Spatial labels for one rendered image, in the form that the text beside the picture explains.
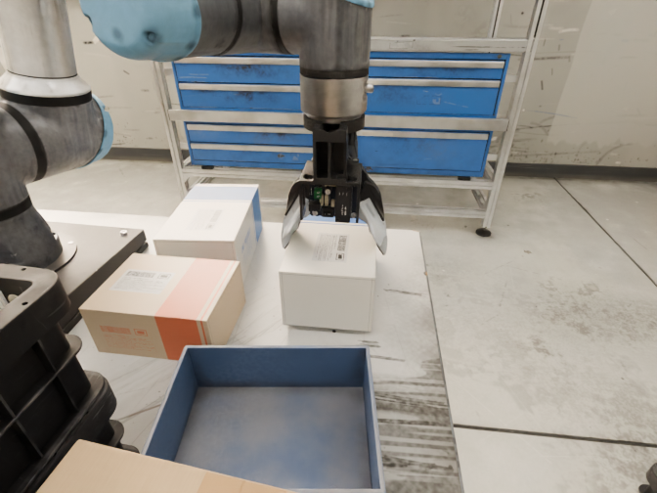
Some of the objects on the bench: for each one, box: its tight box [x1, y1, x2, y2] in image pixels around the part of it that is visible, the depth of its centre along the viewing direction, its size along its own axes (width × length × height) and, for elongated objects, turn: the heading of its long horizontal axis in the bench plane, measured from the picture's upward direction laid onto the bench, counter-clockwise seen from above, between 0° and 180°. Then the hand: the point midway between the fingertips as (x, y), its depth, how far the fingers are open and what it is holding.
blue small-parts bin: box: [141, 345, 386, 493], centre depth 38 cm, size 20×15×7 cm
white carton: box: [279, 214, 376, 332], centre depth 58 cm, size 20×12×9 cm, turn 174°
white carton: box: [153, 184, 263, 282], centre depth 67 cm, size 20×12×9 cm, turn 178°
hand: (333, 248), depth 57 cm, fingers closed on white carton, 14 cm apart
